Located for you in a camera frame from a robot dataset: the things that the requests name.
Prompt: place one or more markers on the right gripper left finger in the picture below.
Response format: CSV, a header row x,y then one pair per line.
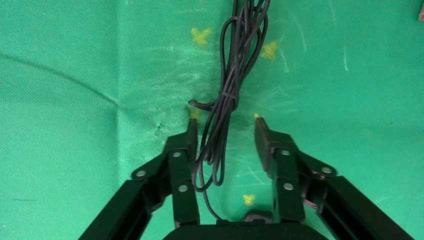
x,y
179,165

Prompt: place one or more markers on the green table cloth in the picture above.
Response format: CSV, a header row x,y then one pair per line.
x,y
66,132

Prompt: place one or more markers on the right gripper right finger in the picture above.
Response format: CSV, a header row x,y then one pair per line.
x,y
288,165

